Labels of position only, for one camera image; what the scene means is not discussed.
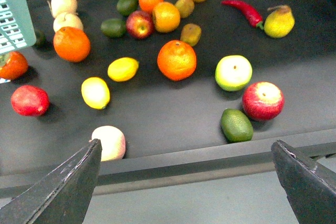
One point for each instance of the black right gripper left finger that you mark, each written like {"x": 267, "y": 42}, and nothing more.
{"x": 63, "y": 195}

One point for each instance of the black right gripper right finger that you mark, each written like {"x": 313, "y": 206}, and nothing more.
{"x": 309, "y": 186}

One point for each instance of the yellow lemon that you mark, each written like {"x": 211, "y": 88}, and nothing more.
{"x": 123, "y": 69}
{"x": 95, "y": 93}

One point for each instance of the light blue plastic basket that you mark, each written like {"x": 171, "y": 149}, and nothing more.
{"x": 17, "y": 29}

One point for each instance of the pale pink peach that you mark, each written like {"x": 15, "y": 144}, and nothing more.
{"x": 112, "y": 141}

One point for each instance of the red apple front right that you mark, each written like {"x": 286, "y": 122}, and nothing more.
{"x": 263, "y": 101}

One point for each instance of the red pomegranate fruit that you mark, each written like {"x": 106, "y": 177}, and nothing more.
{"x": 29, "y": 100}

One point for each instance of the green apple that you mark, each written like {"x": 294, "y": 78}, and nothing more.
{"x": 233, "y": 73}

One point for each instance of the orange persimmon with leaf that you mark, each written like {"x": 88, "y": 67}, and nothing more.
{"x": 13, "y": 65}

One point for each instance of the large orange left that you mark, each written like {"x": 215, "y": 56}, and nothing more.
{"x": 71, "y": 44}

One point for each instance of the large orange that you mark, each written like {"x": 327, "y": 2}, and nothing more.
{"x": 177, "y": 60}
{"x": 71, "y": 44}

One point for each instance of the small dark green lime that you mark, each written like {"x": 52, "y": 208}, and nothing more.
{"x": 40, "y": 38}

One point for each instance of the yellow-green pear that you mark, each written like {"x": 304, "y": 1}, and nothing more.
{"x": 279, "y": 22}

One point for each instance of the green lime lower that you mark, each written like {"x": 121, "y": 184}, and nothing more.
{"x": 113, "y": 27}

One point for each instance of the large orange centre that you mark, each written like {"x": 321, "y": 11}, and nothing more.
{"x": 177, "y": 60}

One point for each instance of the red chili pepper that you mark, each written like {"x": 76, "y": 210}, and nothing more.
{"x": 252, "y": 15}

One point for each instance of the red-yellow apple centre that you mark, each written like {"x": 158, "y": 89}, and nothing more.
{"x": 140, "y": 25}

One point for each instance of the kiwi fruit lower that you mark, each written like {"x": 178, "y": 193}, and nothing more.
{"x": 191, "y": 34}

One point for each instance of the kiwi fruit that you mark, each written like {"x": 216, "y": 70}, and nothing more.
{"x": 185, "y": 7}
{"x": 191, "y": 34}

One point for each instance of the green lime upper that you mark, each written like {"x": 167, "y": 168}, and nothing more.
{"x": 126, "y": 7}

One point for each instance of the orange persimmon-like fruit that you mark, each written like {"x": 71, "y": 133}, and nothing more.
{"x": 166, "y": 17}

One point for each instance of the kiwi fruit upper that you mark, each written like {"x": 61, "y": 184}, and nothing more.
{"x": 185, "y": 7}

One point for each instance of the black metal shelf frame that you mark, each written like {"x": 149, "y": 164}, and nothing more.
{"x": 172, "y": 127}

